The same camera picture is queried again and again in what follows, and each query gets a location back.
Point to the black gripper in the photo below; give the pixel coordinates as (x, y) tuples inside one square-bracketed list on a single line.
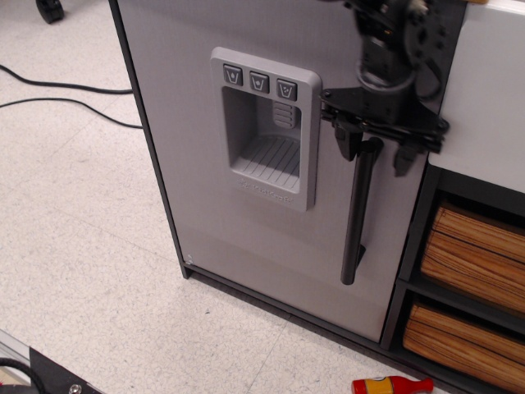
[(399, 116)]

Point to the black cylindrical door handle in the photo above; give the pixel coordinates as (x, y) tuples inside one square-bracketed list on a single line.
[(354, 249)]

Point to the grey toy fridge door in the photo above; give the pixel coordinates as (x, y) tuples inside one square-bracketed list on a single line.
[(289, 256)]

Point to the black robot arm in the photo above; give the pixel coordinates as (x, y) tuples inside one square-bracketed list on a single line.
[(397, 75)]

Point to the dark grey fridge cabinet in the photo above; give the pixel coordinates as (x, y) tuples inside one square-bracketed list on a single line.
[(439, 186)]

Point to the grey water dispenser panel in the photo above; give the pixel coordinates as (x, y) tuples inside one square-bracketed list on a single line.
[(269, 114)]

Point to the upper woven wooden basket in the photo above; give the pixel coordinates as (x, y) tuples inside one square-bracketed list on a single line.
[(479, 256)]

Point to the woven wooden basket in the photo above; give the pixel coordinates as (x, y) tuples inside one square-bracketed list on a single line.
[(479, 256), (466, 347)]

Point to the lower woven wooden basket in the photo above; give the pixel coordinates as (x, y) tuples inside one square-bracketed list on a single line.
[(466, 347)]

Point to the red toy ketchup bottle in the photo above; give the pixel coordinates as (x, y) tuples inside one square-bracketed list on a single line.
[(391, 385)]

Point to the black caster wheel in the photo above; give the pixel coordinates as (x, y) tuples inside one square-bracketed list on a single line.
[(50, 10)]

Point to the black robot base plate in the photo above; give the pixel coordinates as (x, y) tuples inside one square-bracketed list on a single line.
[(57, 379)]

